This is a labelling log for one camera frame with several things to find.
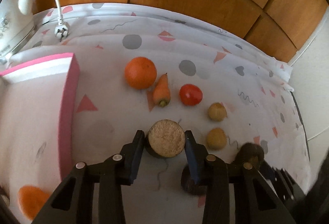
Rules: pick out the small orange carrot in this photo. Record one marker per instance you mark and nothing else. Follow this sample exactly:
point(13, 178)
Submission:
point(161, 94)

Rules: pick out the pink rimmed white tray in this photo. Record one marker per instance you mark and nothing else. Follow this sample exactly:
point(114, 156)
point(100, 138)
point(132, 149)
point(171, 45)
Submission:
point(37, 104)

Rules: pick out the red tomato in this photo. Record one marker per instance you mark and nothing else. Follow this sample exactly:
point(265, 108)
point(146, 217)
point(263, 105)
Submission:
point(190, 95)

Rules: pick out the white ceramic electric kettle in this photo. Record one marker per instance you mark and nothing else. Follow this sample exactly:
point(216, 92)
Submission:
point(17, 22)

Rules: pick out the dark oval avocado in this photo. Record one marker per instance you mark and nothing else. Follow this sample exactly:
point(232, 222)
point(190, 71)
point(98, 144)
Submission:
point(251, 153)

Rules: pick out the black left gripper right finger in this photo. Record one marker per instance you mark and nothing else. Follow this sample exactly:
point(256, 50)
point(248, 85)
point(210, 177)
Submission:
point(233, 192)

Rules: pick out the patterned white tablecloth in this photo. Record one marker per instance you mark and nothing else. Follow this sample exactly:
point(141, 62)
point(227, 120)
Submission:
point(251, 86)

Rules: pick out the small tan potato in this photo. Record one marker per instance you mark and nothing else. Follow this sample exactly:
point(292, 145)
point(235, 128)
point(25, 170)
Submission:
point(216, 139)
point(217, 112)

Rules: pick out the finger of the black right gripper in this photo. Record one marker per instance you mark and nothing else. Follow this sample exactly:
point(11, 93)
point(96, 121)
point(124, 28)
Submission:
point(286, 188)

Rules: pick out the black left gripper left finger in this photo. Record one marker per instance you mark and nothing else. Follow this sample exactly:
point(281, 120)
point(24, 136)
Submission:
point(72, 200)

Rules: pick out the half cut dark vegetable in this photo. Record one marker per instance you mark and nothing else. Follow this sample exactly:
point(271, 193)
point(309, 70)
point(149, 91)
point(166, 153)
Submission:
point(165, 139)

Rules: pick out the round dark beet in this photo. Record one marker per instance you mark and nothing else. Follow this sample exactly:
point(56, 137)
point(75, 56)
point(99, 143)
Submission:
point(188, 184)

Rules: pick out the orange fruit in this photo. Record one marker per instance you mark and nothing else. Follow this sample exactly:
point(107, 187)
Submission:
point(30, 200)
point(140, 73)

